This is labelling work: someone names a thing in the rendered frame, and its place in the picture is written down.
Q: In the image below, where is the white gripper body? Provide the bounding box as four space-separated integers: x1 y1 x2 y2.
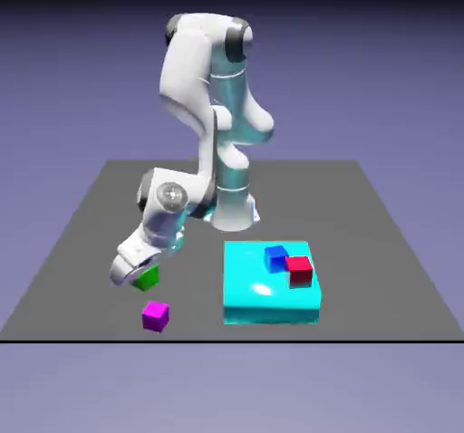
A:
109 253 160 286

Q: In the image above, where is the small green cube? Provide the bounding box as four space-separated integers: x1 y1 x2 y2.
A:
130 263 161 293

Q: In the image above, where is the small magenta cube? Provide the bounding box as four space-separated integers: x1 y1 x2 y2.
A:
140 300 170 333

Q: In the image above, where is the small blue cube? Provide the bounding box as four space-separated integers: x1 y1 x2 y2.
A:
264 245 290 274

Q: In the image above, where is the small red cube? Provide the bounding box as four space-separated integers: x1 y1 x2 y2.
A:
285 255 314 290

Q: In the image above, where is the large cyan box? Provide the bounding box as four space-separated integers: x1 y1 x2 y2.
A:
223 240 323 326

